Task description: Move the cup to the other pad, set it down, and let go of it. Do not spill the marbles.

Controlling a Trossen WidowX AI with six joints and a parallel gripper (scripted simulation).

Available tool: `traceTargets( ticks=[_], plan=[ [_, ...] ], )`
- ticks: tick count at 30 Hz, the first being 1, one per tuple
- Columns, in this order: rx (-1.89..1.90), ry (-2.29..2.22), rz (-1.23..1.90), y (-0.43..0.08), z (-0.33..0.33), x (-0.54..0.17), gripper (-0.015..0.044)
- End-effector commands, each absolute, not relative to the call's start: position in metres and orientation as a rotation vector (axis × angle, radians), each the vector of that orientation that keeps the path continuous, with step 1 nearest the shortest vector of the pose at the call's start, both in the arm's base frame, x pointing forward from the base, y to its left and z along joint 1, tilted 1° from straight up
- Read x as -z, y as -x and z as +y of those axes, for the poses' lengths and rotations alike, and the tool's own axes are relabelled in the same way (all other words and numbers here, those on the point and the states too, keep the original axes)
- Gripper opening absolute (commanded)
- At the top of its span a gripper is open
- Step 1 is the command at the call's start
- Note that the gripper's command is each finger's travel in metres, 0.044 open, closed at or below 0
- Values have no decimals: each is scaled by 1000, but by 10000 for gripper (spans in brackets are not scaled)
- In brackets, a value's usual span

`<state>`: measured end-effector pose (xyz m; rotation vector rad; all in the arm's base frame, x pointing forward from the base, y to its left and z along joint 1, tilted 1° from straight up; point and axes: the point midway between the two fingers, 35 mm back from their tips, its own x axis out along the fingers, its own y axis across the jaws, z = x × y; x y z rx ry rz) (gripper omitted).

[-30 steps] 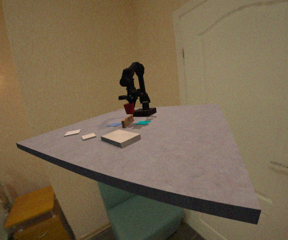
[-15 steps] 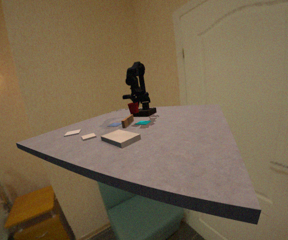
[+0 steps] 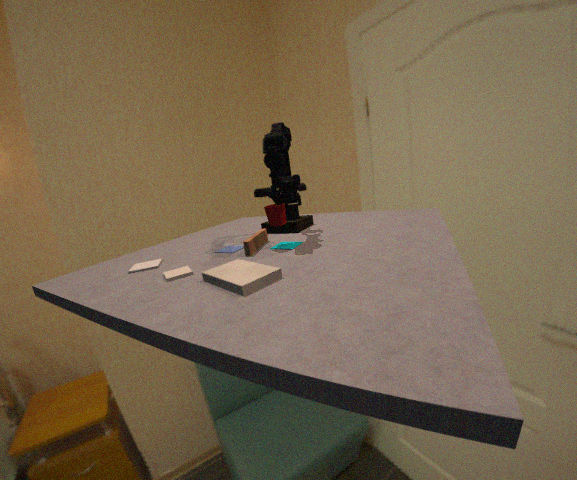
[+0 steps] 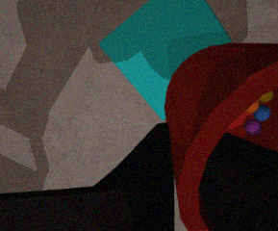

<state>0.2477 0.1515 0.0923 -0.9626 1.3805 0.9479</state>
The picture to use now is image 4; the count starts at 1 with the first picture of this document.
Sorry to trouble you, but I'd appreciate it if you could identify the dark blue marble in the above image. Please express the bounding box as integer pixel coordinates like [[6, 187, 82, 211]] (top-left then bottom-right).
[[253, 105, 270, 120]]

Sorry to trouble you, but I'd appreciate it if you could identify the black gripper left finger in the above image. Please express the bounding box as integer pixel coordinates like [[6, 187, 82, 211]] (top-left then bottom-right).
[[0, 122, 174, 231]]

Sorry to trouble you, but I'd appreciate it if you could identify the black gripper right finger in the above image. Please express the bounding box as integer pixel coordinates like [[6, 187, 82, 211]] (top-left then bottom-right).
[[197, 132, 278, 231]]

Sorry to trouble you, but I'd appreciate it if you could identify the orange marble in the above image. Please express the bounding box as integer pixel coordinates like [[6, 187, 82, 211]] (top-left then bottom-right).
[[246, 100, 261, 113]]

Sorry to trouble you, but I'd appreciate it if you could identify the red cup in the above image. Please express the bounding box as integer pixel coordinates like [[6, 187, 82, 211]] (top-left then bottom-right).
[[164, 42, 278, 231]]

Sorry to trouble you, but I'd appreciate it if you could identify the olive-yellow marble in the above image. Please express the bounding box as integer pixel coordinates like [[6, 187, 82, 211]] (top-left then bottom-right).
[[259, 90, 273, 103]]

